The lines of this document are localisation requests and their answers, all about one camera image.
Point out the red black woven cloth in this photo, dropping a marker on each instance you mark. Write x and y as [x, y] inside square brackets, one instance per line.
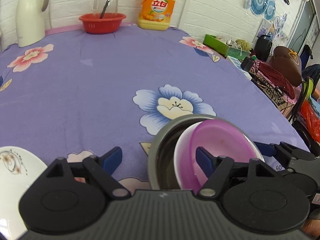
[277, 79]

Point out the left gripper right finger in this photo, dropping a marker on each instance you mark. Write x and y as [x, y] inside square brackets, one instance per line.
[252, 195]

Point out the blue paper fan decorations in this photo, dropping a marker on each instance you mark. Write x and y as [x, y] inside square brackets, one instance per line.
[267, 9]

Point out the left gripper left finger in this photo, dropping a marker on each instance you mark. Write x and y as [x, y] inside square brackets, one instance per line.
[68, 197]

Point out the white thermos jug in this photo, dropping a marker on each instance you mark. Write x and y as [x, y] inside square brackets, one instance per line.
[30, 25]

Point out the person right hand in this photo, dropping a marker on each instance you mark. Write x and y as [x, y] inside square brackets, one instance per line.
[311, 227]

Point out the ceramic bowl red pattern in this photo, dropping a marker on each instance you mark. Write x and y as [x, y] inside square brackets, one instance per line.
[178, 154]

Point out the green box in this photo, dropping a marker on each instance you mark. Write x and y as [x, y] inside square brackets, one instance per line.
[224, 49]

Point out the purple floral tablecloth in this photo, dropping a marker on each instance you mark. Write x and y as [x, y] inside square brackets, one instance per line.
[74, 94]

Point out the yellow dish soap bottle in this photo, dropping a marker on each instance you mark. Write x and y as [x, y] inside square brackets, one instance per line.
[156, 14]

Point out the red plastic basket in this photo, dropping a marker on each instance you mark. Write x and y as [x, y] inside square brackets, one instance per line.
[110, 22]

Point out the black speaker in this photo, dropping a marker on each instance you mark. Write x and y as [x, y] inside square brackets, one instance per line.
[263, 47]

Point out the brown bag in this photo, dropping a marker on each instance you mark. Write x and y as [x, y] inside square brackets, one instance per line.
[288, 63]

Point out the white plate with flower print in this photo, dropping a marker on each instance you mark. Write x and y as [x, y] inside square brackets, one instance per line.
[19, 169]

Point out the stainless steel bowl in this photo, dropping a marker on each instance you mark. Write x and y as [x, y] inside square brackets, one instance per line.
[161, 153]

